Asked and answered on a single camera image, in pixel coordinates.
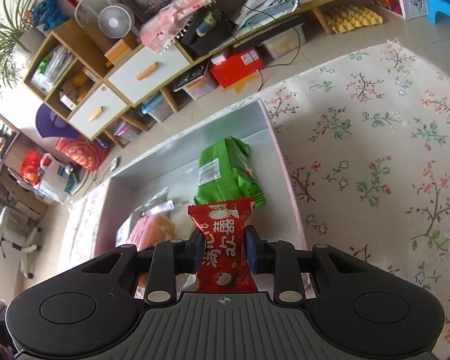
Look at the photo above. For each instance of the clear plastic storage bin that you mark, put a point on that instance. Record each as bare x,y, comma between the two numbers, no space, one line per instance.
156,107

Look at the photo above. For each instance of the red candy packet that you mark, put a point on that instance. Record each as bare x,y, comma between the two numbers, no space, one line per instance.
224,267

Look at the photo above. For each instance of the pink cardboard box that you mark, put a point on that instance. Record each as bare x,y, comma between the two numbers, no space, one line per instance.
174,166

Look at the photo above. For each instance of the floral tablecloth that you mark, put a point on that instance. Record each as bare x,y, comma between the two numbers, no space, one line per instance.
354,153

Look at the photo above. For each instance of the purple hat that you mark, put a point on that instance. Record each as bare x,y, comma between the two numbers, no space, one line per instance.
50,125

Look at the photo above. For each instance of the green snack bag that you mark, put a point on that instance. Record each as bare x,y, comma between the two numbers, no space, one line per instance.
225,173

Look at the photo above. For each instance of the white desk fan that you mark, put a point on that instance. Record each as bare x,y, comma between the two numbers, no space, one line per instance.
112,20

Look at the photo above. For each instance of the white shopping bag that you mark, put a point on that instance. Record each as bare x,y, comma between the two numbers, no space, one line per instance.
50,178

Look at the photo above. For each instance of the red cardboard box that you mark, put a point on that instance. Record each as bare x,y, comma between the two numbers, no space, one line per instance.
236,67

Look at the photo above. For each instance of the green potted plant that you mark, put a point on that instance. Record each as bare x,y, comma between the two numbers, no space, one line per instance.
13,25

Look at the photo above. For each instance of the yellow egg tray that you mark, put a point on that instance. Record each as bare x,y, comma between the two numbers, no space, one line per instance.
346,18

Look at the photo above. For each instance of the wooden cabinet with drawers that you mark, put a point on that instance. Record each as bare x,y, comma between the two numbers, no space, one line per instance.
143,71

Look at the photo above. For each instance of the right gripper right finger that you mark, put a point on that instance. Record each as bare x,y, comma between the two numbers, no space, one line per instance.
287,265

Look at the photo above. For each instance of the pink wafer packet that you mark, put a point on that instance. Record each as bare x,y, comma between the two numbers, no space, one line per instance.
151,230

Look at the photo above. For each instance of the red gift bag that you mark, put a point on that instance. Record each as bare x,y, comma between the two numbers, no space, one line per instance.
88,154

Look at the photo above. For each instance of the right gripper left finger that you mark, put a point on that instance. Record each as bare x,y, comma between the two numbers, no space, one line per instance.
161,264

